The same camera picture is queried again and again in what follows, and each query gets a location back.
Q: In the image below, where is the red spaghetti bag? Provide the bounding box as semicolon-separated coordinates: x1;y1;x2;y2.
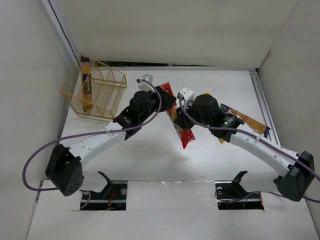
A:
166;87;196;149

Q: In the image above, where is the navy label spaghetti bag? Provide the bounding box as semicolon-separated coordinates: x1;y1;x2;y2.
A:
80;55;92;113

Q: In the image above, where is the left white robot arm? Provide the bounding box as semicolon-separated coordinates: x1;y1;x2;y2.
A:
45;86;176;197

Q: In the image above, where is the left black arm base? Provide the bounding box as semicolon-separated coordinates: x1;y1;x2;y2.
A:
79;171;128;211

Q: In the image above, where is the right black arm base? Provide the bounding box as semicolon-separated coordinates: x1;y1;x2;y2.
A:
214;170;264;211

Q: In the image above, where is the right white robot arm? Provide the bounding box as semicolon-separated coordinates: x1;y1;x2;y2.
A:
174;88;319;202

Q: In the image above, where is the yellow spaghetti bag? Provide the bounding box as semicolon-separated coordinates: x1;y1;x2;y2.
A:
204;91;225;145

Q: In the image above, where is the blue patterned spaghetti bag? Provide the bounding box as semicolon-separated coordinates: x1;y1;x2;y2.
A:
220;103;271;138

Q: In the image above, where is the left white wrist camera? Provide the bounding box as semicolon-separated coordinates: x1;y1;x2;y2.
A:
136;73;154;92

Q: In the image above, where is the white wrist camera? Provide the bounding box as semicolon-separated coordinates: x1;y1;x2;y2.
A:
177;87;195;110
136;73;154;92

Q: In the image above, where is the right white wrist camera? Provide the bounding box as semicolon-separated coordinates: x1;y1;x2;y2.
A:
177;87;195;110

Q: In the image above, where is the yellow wire mesh basket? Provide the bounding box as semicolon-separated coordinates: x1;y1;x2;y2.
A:
60;53;127;122

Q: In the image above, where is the aluminium rail right edge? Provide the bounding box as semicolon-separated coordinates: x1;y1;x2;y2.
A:
249;70;281;146

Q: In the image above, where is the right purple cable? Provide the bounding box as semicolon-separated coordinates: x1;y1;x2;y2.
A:
177;96;320;203

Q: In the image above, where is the purple cable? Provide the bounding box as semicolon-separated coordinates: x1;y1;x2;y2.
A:
177;96;320;203
22;78;163;210

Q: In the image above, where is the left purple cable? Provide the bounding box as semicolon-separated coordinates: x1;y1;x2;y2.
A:
22;78;163;210

